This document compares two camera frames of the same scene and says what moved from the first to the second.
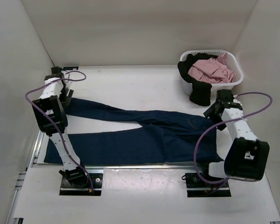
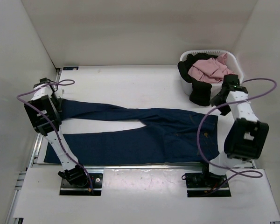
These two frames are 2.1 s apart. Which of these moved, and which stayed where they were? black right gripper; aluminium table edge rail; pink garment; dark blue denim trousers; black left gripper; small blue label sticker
Moved: black left gripper; black right gripper
Stayed: small blue label sticker; dark blue denim trousers; pink garment; aluminium table edge rail
